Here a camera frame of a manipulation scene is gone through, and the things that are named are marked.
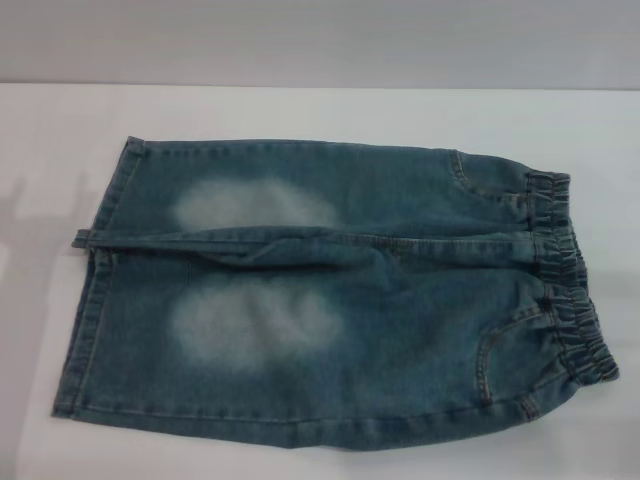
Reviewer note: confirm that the blue denim shorts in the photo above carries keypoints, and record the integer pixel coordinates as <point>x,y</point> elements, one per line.
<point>350,320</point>

